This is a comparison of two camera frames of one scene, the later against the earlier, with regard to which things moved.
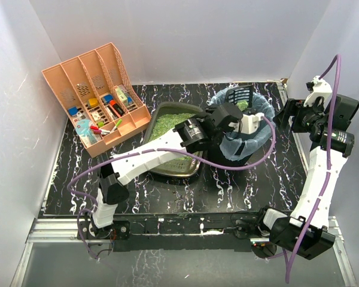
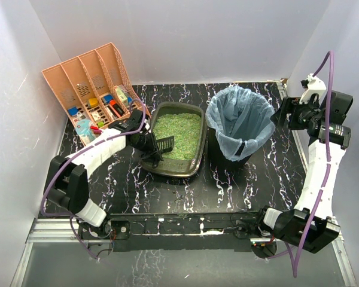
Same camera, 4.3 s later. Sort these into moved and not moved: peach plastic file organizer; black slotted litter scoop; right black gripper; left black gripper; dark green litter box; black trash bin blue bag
Moved: left black gripper; black slotted litter scoop
Not moved: dark green litter box; peach plastic file organizer; black trash bin blue bag; right black gripper
